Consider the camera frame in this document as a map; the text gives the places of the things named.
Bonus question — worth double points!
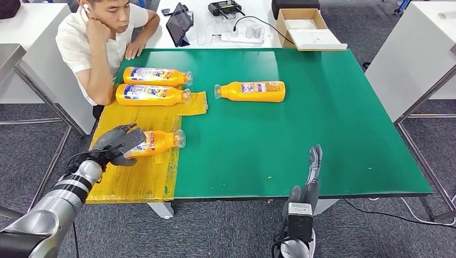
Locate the person's left hand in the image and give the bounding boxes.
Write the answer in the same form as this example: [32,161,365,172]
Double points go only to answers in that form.
[124,40,146,61]

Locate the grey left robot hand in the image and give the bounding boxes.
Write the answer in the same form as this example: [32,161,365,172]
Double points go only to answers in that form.
[90,123,147,168]

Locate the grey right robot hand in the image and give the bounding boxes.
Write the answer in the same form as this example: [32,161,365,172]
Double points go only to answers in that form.
[283,144,324,218]

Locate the person's right hand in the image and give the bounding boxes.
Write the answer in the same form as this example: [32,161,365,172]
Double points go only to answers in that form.
[84,16,112,45]

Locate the orange detergent bottle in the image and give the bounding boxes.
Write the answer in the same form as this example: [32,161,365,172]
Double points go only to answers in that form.
[122,128,187,160]
[123,66,194,88]
[214,81,287,103]
[115,83,191,107]

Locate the white table foot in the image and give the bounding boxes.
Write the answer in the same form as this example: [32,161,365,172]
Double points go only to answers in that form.
[313,198,340,216]
[147,202,175,220]

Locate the person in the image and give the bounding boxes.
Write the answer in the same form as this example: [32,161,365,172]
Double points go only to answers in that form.
[55,0,161,120]

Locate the black tablet with stand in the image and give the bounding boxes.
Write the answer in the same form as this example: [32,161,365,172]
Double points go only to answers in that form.
[165,2,195,48]

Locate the white side table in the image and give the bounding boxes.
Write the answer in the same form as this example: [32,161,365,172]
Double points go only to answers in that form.
[0,3,96,135]
[365,2,456,124]

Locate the black bag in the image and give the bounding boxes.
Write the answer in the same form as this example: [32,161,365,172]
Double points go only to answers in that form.
[0,0,22,20]

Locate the steel table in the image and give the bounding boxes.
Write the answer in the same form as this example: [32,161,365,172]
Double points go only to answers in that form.
[0,43,86,220]

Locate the black remote controller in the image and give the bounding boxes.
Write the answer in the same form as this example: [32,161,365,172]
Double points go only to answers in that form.
[208,1,246,18]

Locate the white power strip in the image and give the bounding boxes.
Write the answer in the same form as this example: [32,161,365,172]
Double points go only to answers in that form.
[220,30,265,45]

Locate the white desk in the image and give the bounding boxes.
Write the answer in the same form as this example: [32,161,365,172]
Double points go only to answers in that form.
[145,0,284,49]

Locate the white flat box lid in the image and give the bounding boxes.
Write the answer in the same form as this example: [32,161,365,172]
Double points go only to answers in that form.
[288,29,348,52]

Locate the white foam insert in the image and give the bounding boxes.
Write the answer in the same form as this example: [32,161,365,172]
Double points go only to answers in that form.
[284,19,317,30]

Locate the open cardboard box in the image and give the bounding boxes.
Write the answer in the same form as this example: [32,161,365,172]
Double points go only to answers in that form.
[276,9,329,49]

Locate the blue metal rack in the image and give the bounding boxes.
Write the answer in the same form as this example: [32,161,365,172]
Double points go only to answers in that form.
[393,0,413,15]

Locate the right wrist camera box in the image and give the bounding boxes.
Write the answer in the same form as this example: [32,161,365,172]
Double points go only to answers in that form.
[287,202,314,243]

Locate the black floor cable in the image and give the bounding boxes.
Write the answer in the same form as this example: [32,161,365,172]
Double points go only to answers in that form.
[341,199,456,230]

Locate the white floor cable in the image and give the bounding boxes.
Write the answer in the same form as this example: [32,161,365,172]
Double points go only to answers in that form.
[367,197,456,227]

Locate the black power cable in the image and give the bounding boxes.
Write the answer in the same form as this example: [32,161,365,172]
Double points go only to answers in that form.
[233,16,296,46]

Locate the steel table frame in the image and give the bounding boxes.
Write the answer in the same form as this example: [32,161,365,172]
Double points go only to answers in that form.
[393,66,456,223]

